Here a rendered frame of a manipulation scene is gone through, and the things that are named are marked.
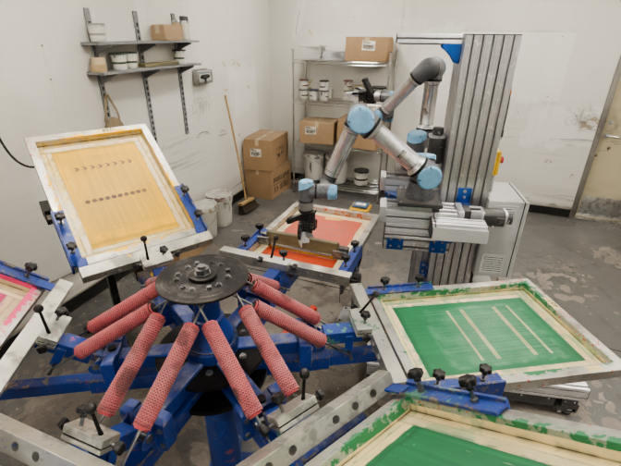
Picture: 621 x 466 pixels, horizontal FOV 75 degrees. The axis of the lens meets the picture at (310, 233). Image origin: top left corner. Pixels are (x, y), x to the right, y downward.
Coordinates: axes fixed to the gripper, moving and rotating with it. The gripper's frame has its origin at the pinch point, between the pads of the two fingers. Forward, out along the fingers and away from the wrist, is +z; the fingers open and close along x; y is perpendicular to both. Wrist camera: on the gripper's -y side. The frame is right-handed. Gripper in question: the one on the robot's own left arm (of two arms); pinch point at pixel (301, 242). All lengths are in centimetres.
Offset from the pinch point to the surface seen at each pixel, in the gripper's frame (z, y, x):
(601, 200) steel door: 77, 234, 373
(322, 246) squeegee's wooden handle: -1.3, 12.5, -1.8
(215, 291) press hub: -29, 9, -91
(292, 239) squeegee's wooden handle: -2.3, -4.8, -1.8
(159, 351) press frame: 0, -15, -95
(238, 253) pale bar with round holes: -2.3, -22.9, -26.6
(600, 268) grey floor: 102, 213, 240
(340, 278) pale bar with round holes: -0.8, 30.1, -27.0
